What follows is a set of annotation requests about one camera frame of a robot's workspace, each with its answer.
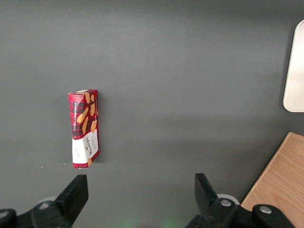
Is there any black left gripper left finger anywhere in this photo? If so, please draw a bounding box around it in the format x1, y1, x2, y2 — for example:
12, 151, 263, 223
30, 174, 89, 228

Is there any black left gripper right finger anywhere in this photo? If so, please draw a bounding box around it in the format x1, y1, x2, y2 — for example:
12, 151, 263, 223
185, 173, 239, 228

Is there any wooden drawer cabinet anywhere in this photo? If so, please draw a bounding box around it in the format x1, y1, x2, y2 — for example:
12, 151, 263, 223
240, 132, 304, 228

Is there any red tartan shortbread box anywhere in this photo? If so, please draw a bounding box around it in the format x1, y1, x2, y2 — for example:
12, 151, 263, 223
68, 89, 98, 169

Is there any cream plastic tray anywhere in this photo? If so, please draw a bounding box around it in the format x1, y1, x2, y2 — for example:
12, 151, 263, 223
282, 19, 304, 113

